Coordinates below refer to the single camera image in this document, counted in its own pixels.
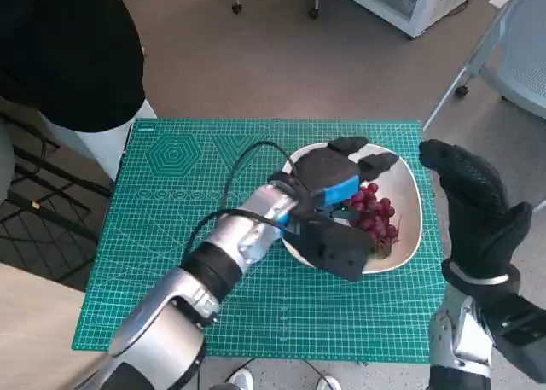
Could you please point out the right black gloved robot hand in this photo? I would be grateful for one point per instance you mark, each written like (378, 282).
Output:
(478, 219)

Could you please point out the office chair wheeled base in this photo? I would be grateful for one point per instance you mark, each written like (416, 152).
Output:
(315, 6)

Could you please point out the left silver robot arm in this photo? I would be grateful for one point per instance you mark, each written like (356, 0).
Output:
(170, 321)

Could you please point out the white shoe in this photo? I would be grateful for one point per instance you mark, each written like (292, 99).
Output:
(241, 379)
(328, 383)

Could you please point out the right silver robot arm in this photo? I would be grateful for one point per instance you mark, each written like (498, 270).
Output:
(465, 334)

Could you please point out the red toy grape bunch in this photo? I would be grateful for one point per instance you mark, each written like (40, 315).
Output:
(375, 215)

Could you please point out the white square plate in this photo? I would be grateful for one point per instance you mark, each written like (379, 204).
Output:
(405, 189)

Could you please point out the person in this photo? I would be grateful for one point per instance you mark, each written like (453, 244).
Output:
(64, 53)

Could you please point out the left bare black robot hand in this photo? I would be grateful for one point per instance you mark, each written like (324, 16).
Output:
(326, 168)

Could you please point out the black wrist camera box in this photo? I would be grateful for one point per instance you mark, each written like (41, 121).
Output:
(524, 334)
(337, 249)

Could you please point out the left black wrist camera box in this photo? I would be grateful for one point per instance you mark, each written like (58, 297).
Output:
(337, 249)

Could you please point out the light wooden side table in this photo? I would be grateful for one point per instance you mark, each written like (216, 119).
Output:
(34, 334)

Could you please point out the right black wrist camera box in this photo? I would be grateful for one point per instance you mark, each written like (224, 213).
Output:
(524, 334)

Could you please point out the pale blue mesh chair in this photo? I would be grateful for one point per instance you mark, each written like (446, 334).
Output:
(520, 65)

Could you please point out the black metal folding frame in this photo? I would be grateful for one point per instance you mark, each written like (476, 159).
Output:
(42, 219)

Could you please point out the green cutting mat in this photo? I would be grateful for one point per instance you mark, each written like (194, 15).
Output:
(298, 313)

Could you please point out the white mesh cabinet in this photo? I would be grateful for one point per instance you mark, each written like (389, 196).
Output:
(426, 12)

